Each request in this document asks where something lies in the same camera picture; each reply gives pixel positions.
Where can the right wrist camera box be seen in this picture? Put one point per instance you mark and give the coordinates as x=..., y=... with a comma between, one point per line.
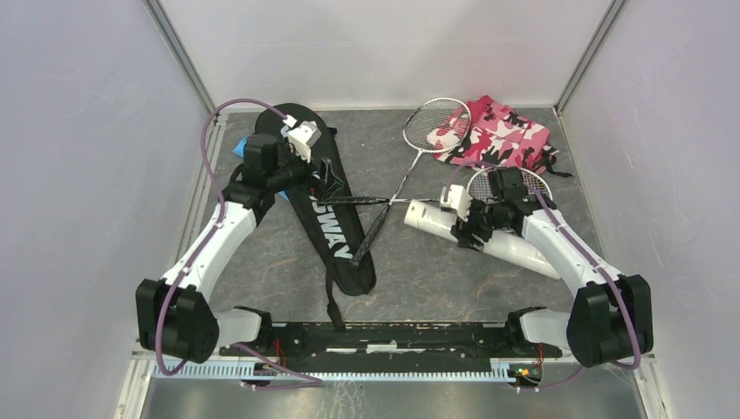
x=456, y=198

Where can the white slotted cable duct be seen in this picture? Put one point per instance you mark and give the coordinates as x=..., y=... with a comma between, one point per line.
x=244, y=369

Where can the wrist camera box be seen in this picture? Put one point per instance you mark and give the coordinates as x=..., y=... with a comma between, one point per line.
x=302, y=138
x=456, y=198

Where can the pink camouflage bag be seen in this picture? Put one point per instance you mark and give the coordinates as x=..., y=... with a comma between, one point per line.
x=503, y=137

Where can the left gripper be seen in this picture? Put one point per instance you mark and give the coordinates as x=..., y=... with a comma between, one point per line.
x=332, y=182

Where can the blue cloth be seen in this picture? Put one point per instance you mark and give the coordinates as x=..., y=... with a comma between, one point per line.
x=239, y=151

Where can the black racket bag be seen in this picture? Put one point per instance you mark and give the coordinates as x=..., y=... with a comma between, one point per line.
x=335, y=231

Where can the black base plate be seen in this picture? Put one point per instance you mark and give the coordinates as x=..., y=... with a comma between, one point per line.
x=397, y=347

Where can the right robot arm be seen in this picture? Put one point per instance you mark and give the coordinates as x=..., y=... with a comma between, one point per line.
x=611, y=316

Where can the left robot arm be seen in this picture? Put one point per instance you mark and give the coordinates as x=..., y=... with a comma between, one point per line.
x=174, y=317

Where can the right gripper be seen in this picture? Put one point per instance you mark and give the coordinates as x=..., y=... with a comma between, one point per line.
x=463, y=237

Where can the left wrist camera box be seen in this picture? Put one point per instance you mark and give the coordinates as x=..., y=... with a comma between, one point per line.
x=302, y=138

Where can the white shuttlecock tube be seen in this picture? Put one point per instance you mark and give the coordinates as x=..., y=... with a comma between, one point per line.
x=502, y=245

